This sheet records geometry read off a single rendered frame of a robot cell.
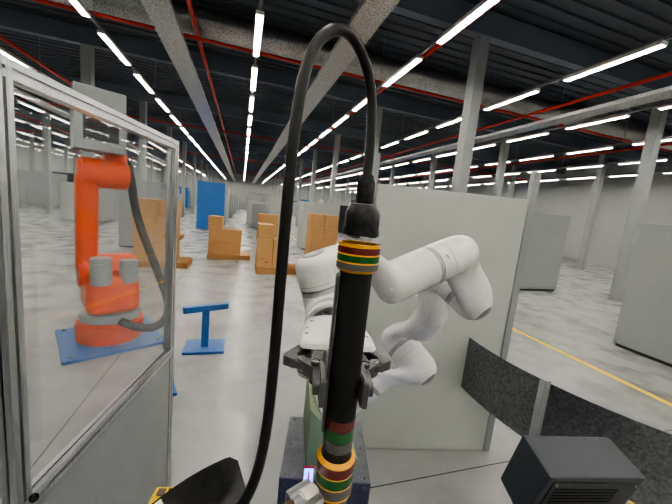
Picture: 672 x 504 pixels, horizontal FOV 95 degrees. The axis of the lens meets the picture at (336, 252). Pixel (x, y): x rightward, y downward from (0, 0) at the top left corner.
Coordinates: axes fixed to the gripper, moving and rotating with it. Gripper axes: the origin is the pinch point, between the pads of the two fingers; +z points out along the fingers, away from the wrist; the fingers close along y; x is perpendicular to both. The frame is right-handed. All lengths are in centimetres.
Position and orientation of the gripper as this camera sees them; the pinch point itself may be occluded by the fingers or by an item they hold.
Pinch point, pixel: (342, 384)
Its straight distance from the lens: 36.6
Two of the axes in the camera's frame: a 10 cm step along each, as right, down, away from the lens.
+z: 0.9, 1.4, -9.9
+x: 1.0, -9.9, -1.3
